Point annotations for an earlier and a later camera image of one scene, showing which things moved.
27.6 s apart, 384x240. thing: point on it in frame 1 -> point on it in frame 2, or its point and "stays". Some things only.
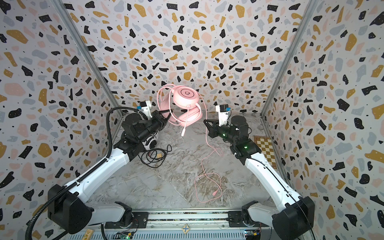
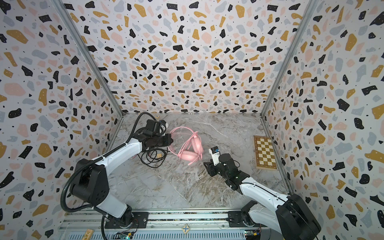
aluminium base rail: (183, 225) stays
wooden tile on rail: (186, 229) stays
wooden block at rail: (88, 234) stays
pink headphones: (205, 160) -> (195, 133)
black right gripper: (214, 129) -> (212, 169)
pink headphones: (180, 105) -> (187, 144)
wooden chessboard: (264, 144) stays
